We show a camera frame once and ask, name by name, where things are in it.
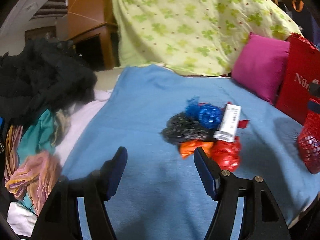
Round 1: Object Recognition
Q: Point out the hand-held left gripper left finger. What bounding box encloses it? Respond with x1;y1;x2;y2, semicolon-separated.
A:
31;146;128;240

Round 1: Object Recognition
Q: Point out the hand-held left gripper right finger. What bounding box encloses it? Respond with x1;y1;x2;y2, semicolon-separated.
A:
194;147;292;240

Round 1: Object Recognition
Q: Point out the red plastic bag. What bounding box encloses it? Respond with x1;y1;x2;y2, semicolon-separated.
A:
210;136;242;172

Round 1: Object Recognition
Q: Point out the orange plastic bag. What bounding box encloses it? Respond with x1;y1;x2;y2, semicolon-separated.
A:
179;140;215;159

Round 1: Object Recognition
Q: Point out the white cardboard box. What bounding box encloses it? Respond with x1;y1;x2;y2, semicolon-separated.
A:
213;103;242;142

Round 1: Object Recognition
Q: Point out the blue plastic bag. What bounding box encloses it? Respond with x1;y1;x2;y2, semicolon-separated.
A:
185;95;224;130

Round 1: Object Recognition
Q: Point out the red plastic basket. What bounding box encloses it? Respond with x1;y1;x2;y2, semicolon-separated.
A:
297;99;320;175

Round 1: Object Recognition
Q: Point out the white bed sheet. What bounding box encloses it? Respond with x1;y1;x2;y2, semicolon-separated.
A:
54;90;110;160

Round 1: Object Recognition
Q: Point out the light blue blanket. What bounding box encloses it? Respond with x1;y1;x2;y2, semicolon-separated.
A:
61;64;320;240

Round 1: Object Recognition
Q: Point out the tan cloth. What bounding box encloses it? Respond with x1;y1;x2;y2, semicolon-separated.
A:
54;110;72;143

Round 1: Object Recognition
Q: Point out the pink striped scarf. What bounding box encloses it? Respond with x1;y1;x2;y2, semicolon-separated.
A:
4;124;63;217

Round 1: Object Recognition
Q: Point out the teal cloth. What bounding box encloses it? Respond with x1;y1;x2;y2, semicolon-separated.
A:
17;109;57;165

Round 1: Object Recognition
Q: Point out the white cloth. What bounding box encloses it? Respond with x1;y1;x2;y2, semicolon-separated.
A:
7;201;38;237

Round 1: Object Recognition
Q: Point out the black cloth pile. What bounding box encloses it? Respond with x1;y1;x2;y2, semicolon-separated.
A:
0;39;98;125

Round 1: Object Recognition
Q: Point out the magenta pillow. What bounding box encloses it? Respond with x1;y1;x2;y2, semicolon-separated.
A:
231;33;290;105

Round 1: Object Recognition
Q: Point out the red paper bag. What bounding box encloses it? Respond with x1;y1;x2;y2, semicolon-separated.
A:
275;34;320;125

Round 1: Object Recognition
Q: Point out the green clover print quilt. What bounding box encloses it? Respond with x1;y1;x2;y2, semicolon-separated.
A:
112;0;304;77

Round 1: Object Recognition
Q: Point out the brown wooden cabinet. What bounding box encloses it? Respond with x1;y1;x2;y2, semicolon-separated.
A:
65;0;120;70

